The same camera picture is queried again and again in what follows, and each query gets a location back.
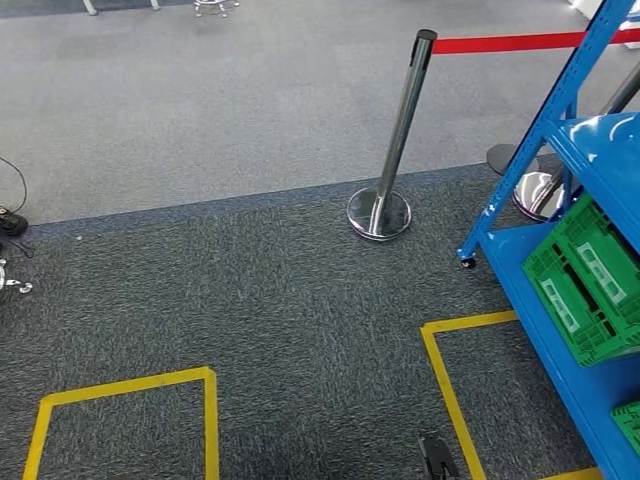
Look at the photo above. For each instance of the chrome stanchion post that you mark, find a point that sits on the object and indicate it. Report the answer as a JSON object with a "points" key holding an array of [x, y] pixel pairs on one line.
{"points": [[400, 132], [543, 195]]}

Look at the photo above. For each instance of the red barrier tape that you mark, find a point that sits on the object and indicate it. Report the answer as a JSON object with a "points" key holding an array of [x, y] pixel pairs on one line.
{"points": [[500, 44]]}

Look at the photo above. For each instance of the chrome stool base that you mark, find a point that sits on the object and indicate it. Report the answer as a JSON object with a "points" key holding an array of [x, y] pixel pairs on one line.
{"points": [[215, 6]]}

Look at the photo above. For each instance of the black rack caster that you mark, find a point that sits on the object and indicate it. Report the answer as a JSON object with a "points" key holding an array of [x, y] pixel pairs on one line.
{"points": [[469, 263]]}

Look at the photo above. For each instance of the blue metal shelf rack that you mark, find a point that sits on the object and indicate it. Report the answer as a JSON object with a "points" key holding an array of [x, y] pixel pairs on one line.
{"points": [[575, 397]]}

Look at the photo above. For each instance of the dark grey round disc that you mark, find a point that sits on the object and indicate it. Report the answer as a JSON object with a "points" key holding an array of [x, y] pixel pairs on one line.
{"points": [[503, 159]]}

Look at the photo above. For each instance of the white bench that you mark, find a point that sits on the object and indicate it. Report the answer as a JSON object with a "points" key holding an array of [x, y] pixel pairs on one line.
{"points": [[90, 6]]}

